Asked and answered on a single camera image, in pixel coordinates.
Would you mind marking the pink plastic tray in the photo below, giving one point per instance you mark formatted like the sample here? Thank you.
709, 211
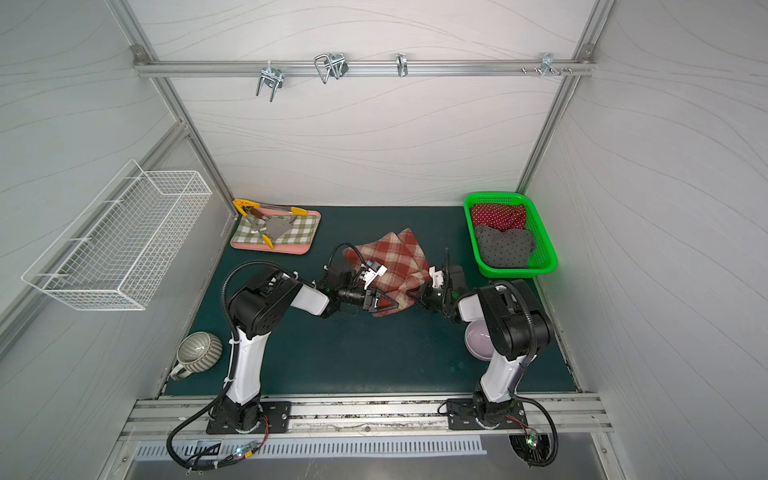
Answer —
296, 241

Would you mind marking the red plaid skirt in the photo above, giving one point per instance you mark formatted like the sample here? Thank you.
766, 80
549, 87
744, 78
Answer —
406, 267

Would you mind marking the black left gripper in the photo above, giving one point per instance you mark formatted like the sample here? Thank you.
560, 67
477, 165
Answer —
369, 299

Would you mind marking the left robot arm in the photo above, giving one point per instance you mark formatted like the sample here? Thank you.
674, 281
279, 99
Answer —
255, 309

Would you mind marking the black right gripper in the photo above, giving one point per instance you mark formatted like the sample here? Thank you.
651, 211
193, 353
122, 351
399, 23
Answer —
432, 294

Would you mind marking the grey ribbed mug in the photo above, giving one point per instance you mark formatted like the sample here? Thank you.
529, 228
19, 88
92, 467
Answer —
197, 353

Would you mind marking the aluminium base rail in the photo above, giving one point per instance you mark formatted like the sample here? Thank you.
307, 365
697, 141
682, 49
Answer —
356, 416

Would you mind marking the wooden handled metal spatula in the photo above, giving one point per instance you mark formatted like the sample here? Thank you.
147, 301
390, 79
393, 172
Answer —
268, 227

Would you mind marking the yellow tipped metal tongs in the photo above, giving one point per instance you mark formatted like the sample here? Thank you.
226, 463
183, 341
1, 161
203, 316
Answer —
289, 213

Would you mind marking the metal hook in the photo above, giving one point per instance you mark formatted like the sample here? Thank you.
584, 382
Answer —
401, 65
271, 80
331, 65
547, 68

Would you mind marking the lilac bowl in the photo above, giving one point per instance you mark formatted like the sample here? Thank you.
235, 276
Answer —
478, 342

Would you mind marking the white wire basket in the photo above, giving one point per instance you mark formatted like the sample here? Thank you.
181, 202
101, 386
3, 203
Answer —
114, 255

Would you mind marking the green plastic basket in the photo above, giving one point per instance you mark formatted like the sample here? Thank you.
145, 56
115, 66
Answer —
543, 259

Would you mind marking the aluminium cross rail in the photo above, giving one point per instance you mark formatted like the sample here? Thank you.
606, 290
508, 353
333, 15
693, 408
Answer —
357, 68

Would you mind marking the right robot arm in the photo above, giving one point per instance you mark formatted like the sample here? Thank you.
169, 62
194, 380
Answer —
518, 330

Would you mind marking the white vented cable duct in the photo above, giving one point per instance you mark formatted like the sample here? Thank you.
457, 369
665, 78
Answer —
328, 447

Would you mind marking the red dotted skirt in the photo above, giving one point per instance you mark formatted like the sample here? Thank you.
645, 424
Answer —
499, 216

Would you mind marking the green checkered cloth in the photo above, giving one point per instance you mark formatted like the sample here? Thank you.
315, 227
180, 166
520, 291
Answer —
288, 230

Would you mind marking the grey dotted skirt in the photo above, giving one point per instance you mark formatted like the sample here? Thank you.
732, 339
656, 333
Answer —
510, 249

